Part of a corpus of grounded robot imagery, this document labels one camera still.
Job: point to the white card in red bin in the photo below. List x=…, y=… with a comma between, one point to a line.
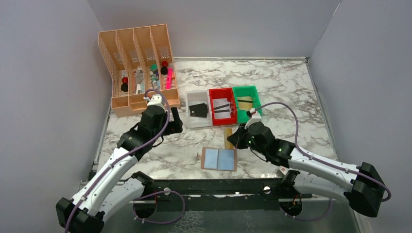
x=220, y=101

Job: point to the white card black stripe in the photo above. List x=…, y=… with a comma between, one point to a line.
x=223, y=110

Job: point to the green plastic bin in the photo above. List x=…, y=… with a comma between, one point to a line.
x=242, y=91

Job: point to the red black stamp right slot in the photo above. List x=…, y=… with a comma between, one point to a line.
x=164, y=68

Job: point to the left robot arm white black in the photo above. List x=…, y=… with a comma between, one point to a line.
x=89, y=209

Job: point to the red black stamp left slot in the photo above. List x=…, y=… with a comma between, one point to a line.
x=124, y=85

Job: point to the red plastic bin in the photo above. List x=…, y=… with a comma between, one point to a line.
x=220, y=93

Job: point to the black mounting rail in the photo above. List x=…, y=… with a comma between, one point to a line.
x=215, y=195

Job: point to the black card in white bin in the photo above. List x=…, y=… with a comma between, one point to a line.
x=198, y=110

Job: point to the pink highlighter marker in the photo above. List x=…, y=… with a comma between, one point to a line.
x=170, y=78

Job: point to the white label with red mark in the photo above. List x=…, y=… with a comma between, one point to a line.
x=283, y=170

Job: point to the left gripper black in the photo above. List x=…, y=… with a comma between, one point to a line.
x=174, y=126

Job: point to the red black stamp slot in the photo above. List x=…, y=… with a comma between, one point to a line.
x=164, y=68
x=124, y=85

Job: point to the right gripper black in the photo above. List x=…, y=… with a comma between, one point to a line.
x=236, y=138

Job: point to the white plastic bin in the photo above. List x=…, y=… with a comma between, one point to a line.
x=196, y=97

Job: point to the peach plastic desk organizer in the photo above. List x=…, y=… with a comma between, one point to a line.
x=138, y=53

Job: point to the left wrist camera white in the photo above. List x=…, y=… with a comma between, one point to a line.
x=156, y=100

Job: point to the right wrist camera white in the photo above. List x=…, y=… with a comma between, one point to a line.
x=254, y=118

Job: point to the brown leather card holder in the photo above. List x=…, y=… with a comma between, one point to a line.
x=218, y=159

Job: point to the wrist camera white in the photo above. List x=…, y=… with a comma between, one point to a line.
x=156, y=100
x=254, y=118

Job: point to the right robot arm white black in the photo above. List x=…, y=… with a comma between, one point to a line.
x=359, y=186

